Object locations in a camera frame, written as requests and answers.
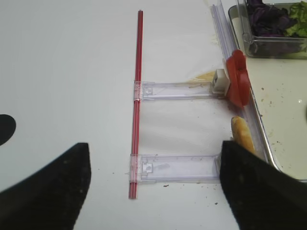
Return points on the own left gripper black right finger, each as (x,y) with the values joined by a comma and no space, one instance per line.
(261,197)

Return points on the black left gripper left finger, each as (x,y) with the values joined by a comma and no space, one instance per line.
(51,198)

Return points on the green lettuce leaves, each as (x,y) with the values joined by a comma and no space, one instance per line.
(298,13)

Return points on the red tomato slices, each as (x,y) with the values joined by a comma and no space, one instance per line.
(239,89)

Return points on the white tomato pusher block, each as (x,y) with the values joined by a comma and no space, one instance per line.
(221,82)

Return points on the upright bun half left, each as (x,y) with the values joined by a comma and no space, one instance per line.
(241,133)

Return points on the black round object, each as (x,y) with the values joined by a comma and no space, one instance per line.
(7,128)

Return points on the white metal tray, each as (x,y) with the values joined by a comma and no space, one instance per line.
(280,89)

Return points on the left red strip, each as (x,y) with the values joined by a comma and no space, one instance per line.
(136,110)

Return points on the clear plastic salad box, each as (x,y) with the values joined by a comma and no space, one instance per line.
(270,47)

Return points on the purple cabbage leaves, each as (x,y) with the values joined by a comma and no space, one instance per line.
(268,21)

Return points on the clear left bun rail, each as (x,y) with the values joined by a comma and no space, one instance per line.
(150,169)

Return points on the clear tomato holder rail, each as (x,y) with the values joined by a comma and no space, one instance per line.
(148,91)

